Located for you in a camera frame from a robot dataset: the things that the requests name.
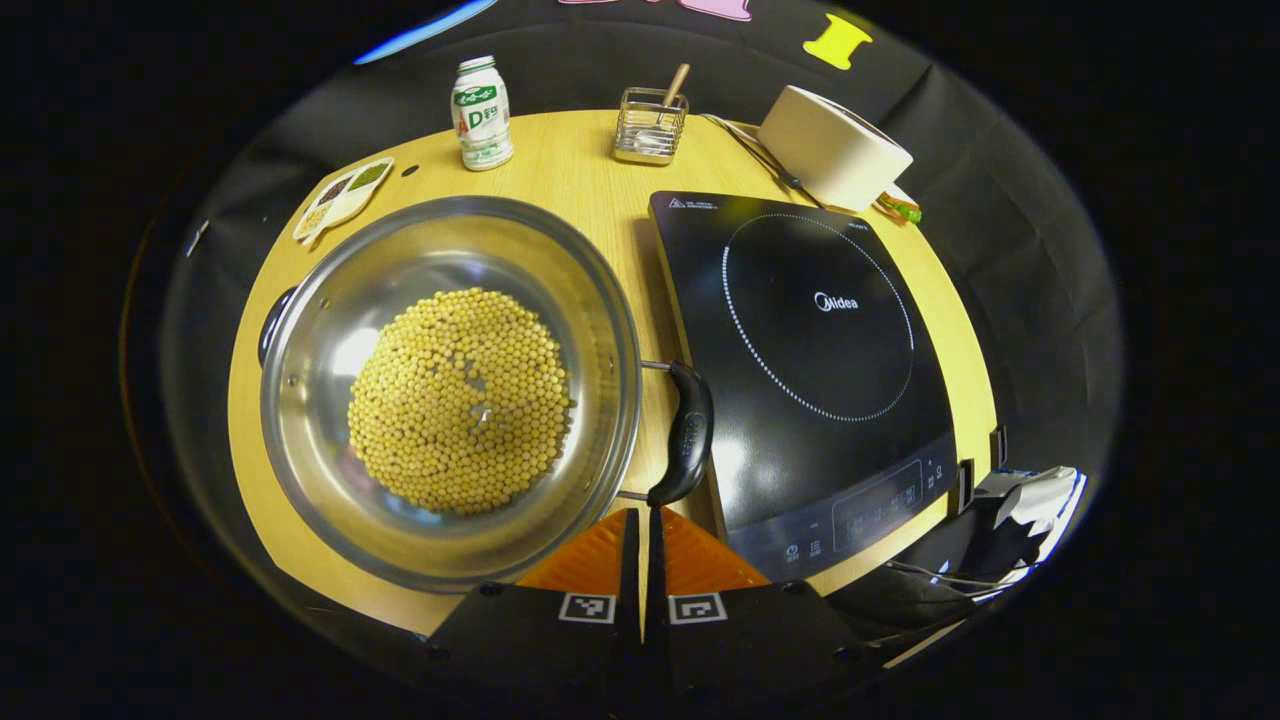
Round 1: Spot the pile of soybeans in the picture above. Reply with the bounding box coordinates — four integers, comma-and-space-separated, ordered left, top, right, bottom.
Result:
347, 288, 573, 516

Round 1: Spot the wire mesh basket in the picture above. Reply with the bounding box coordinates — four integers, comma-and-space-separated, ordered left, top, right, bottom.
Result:
613, 87, 690, 166

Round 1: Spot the white divided plate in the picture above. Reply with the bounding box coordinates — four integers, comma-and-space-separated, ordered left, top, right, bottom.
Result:
292, 157, 396, 249

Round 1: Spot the black power cable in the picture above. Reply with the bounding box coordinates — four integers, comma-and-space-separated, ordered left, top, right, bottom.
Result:
700, 113, 826, 209

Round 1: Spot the wooden handled utensil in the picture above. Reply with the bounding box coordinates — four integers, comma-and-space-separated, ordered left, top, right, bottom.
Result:
655, 63, 692, 126

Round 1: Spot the stainless steel pot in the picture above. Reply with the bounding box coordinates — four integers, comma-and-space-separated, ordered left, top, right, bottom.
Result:
258, 195, 716, 596

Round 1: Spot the black induction cooktop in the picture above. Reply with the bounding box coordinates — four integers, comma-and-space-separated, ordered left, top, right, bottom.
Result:
648, 190, 959, 584

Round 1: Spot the lettuce sandwich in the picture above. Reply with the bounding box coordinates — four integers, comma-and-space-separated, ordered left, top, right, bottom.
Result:
875, 185, 923, 224

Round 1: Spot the white milk bottle green label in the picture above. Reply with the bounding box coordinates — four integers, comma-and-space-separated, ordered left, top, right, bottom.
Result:
450, 55, 515, 172

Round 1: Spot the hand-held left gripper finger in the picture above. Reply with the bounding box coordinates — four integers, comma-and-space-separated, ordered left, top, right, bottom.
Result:
425, 507, 643, 701
645, 505, 881, 701

